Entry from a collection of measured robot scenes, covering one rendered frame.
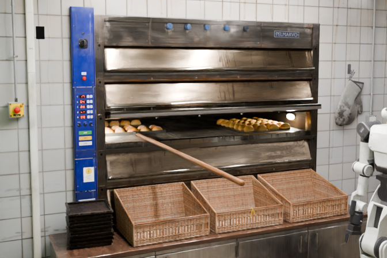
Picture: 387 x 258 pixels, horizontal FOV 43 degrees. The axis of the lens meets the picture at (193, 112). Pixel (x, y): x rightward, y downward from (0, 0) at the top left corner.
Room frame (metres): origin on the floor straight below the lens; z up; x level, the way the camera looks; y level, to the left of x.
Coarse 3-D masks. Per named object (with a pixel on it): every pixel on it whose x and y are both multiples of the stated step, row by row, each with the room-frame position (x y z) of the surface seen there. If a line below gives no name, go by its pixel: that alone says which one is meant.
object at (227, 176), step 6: (138, 132) 3.87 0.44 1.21; (144, 138) 3.68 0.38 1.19; (150, 138) 3.59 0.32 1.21; (156, 144) 3.43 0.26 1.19; (162, 144) 3.34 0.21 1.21; (168, 150) 3.21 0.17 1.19; (174, 150) 3.12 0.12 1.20; (180, 156) 3.02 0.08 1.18; (186, 156) 2.94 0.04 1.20; (192, 162) 2.85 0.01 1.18; (198, 162) 2.77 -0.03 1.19; (204, 168) 2.69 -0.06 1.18; (210, 168) 2.62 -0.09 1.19; (216, 168) 2.59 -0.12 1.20; (222, 174) 2.49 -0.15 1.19; (228, 174) 2.45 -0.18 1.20; (234, 180) 2.37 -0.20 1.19; (240, 180) 2.33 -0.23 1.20
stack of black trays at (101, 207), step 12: (72, 204) 3.26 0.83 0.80; (84, 204) 3.26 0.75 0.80; (96, 204) 3.26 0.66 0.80; (108, 204) 3.22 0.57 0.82; (72, 216) 3.01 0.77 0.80; (84, 216) 3.04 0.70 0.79; (96, 216) 3.06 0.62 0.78; (108, 216) 3.09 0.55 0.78; (72, 228) 3.02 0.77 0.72; (84, 228) 3.03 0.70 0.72; (96, 228) 3.06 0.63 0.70; (108, 228) 3.08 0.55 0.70; (72, 240) 3.01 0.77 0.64; (84, 240) 3.04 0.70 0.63; (96, 240) 3.06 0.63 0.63; (108, 240) 3.08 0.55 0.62
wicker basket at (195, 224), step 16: (128, 192) 3.51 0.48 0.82; (144, 192) 3.56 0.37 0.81; (160, 192) 3.60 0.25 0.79; (176, 192) 3.65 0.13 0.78; (128, 208) 3.48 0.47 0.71; (144, 208) 3.52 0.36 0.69; (160, 208) 3.57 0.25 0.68; (192, 208) 3.51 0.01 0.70; (128, 224) 3.15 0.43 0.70; (144, 224) 3.08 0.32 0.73; (160, 224) 3.13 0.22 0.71; (176, 224) 3.18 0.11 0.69; (192, 224) 3.22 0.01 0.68; (208, 224) 3.27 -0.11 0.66; (128, 240) 3.15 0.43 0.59; (144, 240) 3.08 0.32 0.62; (160, 240) 3.13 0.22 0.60; (176, 240) 3.17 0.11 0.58
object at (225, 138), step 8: (208, 136) 3.87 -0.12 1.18; (216, 136) 3.87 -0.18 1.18; (224, 136) 3.87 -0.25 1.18; (232, 136) 3.90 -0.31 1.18; (240, 136) 3.93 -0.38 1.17; (248, 136) 3.96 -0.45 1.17; (256, 136) 3.99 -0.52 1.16; (264, 136) 4.02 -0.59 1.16; (272, 136) 4.05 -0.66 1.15; (280, 136) 4.08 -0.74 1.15; (288, 136) 4.11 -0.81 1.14; (112, 144) 3.51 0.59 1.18; (120, 144) 3.53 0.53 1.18; (128, 144) 3.56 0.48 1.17; (136, 144) 3.58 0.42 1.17; (144, 144) 3.61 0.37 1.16; (152, 144) 3.63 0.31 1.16; (168, 144) 3.68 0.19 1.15; (176, 144) 3.71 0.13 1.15; (184, 144) 3.74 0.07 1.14
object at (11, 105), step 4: (8, 104) 3.18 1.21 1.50; (12, 104) 3.17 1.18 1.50; (16, 104) 3.18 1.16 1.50; (20, 104) 3.19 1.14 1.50; (24, 104) 3.21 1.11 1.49; (8, 108) 3.20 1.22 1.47; (12, 108) 3.17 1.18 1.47; (20, 108) 3.19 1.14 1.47; (24, 108) 3.21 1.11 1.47; (8, 112) 3.22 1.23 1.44; (12, 112) 3.17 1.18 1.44; (20, 112) 3.19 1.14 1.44; (24, 112) 3.21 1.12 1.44; (12, 116) 3.17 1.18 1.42; (16, 116) 3.18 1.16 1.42; (20, 116) 3.20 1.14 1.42; (24, 116) 3.21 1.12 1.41
